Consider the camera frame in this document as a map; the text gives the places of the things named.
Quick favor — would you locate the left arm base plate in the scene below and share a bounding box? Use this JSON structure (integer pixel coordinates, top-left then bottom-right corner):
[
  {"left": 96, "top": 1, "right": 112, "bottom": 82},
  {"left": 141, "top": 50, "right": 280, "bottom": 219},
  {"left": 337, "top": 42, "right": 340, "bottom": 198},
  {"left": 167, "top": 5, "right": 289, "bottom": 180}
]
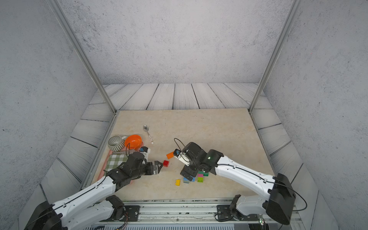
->
[{"left": 114, "top": 205, "right": 140, "bottom": 222}]

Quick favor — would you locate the orange long lego brick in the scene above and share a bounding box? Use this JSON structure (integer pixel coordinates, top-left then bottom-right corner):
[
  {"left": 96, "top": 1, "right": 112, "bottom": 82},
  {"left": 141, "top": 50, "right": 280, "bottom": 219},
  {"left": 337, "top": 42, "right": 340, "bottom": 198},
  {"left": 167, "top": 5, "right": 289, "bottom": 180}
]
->
[{"left": 166, "top": 152, "right": 174, "bottom": 159}]

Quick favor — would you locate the red lego brick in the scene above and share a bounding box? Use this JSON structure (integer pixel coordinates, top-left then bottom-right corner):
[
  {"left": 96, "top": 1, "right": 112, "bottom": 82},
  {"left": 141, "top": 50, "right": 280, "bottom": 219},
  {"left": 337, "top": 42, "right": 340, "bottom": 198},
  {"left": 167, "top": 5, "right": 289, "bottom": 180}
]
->
[{"left": 163, "top": 160, "right": 170, "bottom": 167}]

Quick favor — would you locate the dark green lego brick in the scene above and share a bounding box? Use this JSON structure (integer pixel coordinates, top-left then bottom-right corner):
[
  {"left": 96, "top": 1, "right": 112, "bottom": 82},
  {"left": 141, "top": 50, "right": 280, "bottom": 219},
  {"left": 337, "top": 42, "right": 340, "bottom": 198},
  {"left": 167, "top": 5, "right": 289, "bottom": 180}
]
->
[{"left": 198, "top": 171, "right": 209, "bottom": 176}]

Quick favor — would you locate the frame post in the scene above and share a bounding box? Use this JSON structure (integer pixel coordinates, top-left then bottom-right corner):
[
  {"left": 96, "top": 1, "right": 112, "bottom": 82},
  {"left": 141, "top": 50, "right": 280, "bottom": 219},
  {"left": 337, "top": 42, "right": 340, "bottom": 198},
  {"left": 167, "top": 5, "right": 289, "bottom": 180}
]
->
[
  {"left": 248, "top": 0, "right": 302, "bottom": 114},
  {"left": 47, "top": 0, "right": 117, "bottom": 115}
]

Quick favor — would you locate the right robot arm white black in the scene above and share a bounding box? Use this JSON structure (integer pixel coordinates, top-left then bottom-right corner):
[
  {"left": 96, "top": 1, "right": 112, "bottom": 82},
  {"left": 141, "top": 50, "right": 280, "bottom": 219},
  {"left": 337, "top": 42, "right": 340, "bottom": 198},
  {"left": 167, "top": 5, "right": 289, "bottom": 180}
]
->
[{"left": 173, "top": 142, "right": 297, "bottom": 225}]

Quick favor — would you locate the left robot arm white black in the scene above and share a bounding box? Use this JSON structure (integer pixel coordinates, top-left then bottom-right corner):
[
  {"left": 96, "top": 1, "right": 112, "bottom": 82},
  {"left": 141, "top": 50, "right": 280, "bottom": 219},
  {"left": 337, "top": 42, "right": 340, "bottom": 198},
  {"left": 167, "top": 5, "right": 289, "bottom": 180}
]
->
[{"left": 25, "top": 152, "right": 163, "bottom": 230}]

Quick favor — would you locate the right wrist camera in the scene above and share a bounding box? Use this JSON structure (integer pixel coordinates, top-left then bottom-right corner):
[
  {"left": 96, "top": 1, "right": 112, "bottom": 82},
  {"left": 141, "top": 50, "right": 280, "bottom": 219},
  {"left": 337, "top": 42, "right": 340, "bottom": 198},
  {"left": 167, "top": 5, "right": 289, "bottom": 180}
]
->
[{"left": 173, "top": 149, "right": 190, "bottom": 166}]

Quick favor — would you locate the orange plastic bowl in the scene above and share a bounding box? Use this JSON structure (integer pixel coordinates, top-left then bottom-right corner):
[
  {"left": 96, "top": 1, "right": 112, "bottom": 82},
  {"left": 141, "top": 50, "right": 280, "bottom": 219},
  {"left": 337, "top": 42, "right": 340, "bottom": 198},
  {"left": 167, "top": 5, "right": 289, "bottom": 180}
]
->
[{"left": 125, "top": 135, "right": 143, "bottom": 151}]

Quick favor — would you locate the green checkered cloth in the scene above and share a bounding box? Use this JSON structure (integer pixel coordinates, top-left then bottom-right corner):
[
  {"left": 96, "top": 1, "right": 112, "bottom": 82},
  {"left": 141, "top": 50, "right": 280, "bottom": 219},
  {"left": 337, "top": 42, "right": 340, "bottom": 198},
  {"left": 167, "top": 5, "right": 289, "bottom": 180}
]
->
[{"left": 104, "top": 154, "right": 127, "bottom": 172}]

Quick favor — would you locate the metal spoon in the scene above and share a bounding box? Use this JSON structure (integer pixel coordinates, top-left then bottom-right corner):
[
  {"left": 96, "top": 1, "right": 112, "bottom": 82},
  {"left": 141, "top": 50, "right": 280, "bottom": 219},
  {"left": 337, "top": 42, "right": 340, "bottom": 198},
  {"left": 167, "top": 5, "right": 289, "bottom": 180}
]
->
[{"left": 143, "top": 125, "right": 154, "bottom": 144}]

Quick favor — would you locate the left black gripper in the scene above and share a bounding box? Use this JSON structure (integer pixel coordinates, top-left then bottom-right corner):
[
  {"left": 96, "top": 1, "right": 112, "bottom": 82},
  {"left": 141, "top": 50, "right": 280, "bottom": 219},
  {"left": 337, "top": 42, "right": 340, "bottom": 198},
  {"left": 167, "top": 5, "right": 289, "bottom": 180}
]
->
[{"left": 131, "top": 160, "right": 165, "bottom": 180}]

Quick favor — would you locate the long blue lego brick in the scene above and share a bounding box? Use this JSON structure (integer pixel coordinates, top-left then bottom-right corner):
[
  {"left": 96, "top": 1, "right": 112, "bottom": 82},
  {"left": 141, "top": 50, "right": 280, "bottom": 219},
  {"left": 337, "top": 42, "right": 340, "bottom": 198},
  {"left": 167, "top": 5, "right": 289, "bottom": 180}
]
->
[{"left": 183, "top": 177, "right": 195, "bottom": 184}]

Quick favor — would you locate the right frame post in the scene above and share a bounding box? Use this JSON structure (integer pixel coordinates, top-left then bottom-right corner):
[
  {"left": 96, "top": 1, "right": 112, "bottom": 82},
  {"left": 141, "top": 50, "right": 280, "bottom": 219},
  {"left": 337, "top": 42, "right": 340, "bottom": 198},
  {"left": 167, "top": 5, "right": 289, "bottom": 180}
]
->
[{"left": 248, "top": 0, "right": 302, "bottom": 114}]

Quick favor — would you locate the left frame post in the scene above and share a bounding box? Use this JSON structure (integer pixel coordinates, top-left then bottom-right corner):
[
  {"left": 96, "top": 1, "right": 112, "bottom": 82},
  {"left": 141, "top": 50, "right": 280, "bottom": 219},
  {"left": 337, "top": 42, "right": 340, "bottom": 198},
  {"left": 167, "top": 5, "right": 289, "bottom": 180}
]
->
[{"left": 47, "top": 0, "right": 117, "bottom": 115}]

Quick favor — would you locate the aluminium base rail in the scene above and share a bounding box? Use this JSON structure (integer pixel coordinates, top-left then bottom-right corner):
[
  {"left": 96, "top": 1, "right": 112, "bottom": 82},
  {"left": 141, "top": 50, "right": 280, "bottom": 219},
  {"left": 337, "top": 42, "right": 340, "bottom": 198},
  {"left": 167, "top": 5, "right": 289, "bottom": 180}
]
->
[{"left": 124, "top": 198, "right": 305, "bottom": 230}]

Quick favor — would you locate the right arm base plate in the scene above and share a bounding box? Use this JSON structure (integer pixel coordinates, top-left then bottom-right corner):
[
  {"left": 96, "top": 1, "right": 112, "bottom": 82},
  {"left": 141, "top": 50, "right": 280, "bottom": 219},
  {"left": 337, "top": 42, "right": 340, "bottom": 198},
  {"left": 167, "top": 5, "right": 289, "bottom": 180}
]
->
[{"left": 214, "top": 205, "right": 259, "bottom": 222}]

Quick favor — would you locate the grey ribbed cup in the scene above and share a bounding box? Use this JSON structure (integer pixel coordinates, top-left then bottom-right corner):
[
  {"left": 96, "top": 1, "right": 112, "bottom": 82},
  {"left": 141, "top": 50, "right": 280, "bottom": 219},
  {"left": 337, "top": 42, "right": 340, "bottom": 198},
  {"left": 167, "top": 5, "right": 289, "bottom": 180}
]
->
[{"left": 107, "top": 136, "right": 125, "bottom": 152}]

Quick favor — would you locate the pink tray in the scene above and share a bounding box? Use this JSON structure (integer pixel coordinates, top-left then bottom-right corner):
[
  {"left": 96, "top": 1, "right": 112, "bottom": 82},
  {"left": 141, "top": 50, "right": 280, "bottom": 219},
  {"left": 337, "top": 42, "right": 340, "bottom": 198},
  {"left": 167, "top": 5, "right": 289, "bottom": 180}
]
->
[{"left": 95, "top": 147, "right": 133, "bottom": 181}]

